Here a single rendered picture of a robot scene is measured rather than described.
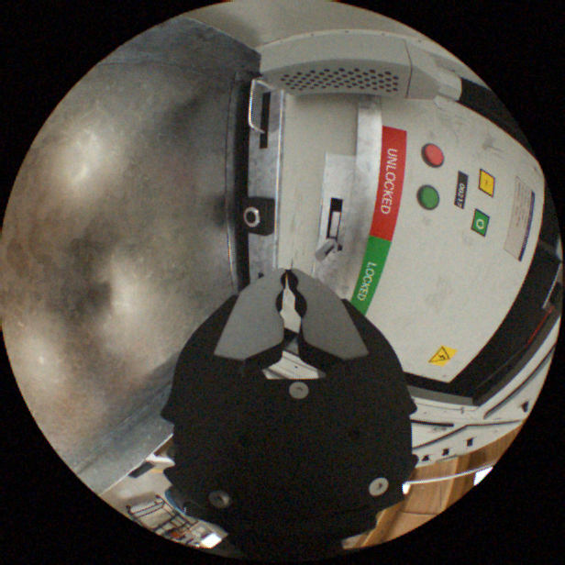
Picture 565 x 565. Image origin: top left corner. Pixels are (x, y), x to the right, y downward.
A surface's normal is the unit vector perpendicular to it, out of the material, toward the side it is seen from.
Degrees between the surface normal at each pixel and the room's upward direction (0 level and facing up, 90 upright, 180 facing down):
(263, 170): 90
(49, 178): 0
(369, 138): 90
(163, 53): 0
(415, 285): 90
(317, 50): 90
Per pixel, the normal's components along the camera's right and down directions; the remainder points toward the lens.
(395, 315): -0.50, 0.44
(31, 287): 0.87, 0.29
